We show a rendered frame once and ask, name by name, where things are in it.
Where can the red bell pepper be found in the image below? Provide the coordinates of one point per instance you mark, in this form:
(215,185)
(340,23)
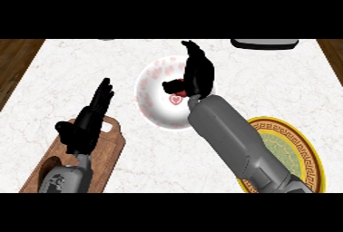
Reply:
(179,87)

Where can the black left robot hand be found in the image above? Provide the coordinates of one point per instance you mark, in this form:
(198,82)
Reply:
(88,123)

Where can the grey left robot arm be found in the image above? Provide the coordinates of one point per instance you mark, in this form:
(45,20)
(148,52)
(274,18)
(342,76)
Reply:
(67,176)

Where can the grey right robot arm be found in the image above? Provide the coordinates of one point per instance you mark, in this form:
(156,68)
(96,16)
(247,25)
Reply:
(241,145)

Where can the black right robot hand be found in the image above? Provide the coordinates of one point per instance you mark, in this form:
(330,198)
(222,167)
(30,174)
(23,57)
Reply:
(200,72)

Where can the yellow patterned plate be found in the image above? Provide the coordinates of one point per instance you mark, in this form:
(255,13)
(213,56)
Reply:
(303,151)

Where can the brown wooden cutting board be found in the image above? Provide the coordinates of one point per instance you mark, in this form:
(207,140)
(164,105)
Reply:
(105,151)

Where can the white bowl with red hearts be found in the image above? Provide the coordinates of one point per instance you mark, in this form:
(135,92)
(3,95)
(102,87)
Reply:
(156,96)

